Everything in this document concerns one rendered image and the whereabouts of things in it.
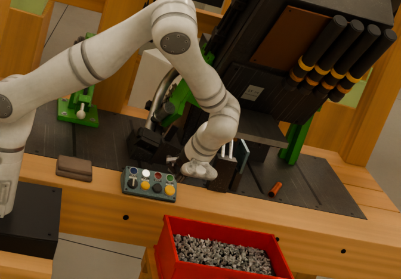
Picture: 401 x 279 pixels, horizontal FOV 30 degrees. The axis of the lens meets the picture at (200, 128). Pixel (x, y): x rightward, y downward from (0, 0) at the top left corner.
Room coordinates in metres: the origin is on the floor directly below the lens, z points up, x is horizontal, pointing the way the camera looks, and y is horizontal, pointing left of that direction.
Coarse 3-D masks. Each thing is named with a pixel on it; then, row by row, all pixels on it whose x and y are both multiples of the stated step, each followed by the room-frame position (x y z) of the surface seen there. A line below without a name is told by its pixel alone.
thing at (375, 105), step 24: (0, 0) 2.22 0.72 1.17; (120, 0) 2.32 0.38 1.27; (144, 0) 2.35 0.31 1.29; (0, 24) 2.22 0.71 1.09; (0, 48) 2.23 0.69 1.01; (120, 72) 2.34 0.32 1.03; (384, 72) 2.62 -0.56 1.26; (96, 96) 2.33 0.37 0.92; (120, 96) 2.35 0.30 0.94; (384, 96) 2.63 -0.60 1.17; (360, 120) 2.63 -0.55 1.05; (384, 120) 2.64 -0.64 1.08; (360, 144) 2.62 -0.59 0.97
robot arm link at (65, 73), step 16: (80, 48) 1.43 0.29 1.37; (48, 64) 1.44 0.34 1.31; (64, 64) 1.43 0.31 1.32; (80, 64) 1.42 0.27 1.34; (16, 80) 1.44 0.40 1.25; (32, 80) 1.43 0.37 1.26; (48, 80) 1.43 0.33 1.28; (64, 80) 1.42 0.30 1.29; (80, 80) 1.42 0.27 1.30; (96, 80) 1.43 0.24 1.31; (0, 96) 1.44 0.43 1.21; (16, 96) 1.43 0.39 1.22; (32, 96) 1.43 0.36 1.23; (48, 96) 1.43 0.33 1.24; (0, 112) 1.44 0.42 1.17; (16, 112) 1.44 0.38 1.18
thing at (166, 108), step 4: (164, 104) 2.02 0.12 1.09; (168, 104) 2.02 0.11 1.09; (172, 104) 2.03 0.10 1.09; (160, 108) 2.03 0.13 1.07; (164, 108) 2.01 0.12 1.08; (168, 108) 2.01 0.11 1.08; (172, 108) 2.02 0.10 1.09; (156, 112) 2.04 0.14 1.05; (160, 112) 2.03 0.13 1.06; (164, 112) 2.01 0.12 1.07; (168, 112) 2.01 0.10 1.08; (172, 112) 2.01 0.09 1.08; (156, 116) 2.04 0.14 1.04; (160, 116) 2.03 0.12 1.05; (164, 116) 2.03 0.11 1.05; (156, 120) 2.04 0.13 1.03; (160, 120) 2.04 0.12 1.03
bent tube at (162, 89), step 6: (168, 72) 2.16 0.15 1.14; (174, 72) 2.14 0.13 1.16; (168, 78) 2.15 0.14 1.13; (174, 78) 2.16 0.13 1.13; (162, 84) 2.16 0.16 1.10; (168, 84) 2.16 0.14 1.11; (156, 90) 2.16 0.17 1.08; (162, 90) 2.15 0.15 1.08; (156, 96) 2.14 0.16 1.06; (162, 96) 2.15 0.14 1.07; (156, 102) 2.12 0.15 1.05; (150, 108) 2.11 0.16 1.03; (156, 108) 2.10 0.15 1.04; (150, 114) 2.08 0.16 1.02; (150, 120) 2.07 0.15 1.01; (144, 126) 2.06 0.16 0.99; (150, 126) 2.05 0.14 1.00
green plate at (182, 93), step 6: (210, 54) 2.05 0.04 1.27; (210, 60) 2.04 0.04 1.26; (180, 84) 2.12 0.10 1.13; (186, 84) 2.07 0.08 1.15; (174, 90) 2.13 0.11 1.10; (180, 90) 2.09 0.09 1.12; (186, 90) 2.05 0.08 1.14; (174, 96) 2.10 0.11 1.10; (180, 96) 2.06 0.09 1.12; (186, 96) 2.03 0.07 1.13; (192, 96) 2.04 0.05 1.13; (174, 102) 2.07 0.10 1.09; (192, 102) 2.05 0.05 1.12
